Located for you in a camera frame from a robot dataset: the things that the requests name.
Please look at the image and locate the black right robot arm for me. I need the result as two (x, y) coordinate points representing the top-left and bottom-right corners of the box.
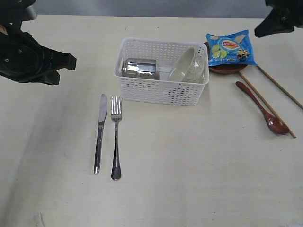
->
(0, 0), (77, 85)

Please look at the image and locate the brown wooden spoon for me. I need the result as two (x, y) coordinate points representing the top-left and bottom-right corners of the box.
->
(236, 81), (290, 135)

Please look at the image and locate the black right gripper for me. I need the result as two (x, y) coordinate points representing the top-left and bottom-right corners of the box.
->
(0, 28), (77, 85)

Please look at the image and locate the silver table knife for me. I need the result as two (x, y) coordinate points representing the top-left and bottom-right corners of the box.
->
(93, 94), (107, 175)

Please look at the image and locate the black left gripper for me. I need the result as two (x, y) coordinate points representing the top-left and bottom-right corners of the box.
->
(254, 0), (303, 38)

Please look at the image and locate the speckled white ceramic bowl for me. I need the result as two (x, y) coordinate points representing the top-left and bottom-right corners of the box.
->
(167, 47), (205, 84)

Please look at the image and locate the wooden chopstick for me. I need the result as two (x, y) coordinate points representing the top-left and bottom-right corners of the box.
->
(257, 65), (303, 109)
(238, 71), (297, 139)

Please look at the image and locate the silver metal fork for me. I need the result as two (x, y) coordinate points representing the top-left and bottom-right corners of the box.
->
(111, 96), (122, 181)

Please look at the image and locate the blue Lay's chips bag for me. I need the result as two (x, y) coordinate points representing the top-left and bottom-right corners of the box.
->
(206, 30), (257, 67)

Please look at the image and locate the brown round plate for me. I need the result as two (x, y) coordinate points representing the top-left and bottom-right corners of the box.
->
(203, 41), (247, 76)

